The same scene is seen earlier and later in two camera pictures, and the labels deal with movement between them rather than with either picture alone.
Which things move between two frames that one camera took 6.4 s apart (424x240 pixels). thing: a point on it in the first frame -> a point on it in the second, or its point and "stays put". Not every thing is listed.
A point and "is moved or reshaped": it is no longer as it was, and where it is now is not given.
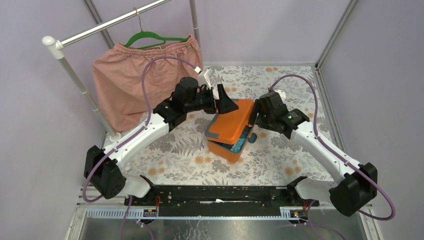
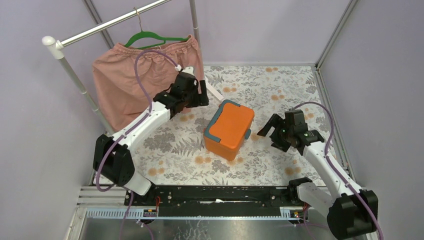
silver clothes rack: x=54 y=46 stays put
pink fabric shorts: x=118 y=73 stays put
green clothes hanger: x=153 y=34 stays put
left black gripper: x=214 y=100 -> x=194 y=91
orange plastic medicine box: x=228 y=133 is moved or reshaped
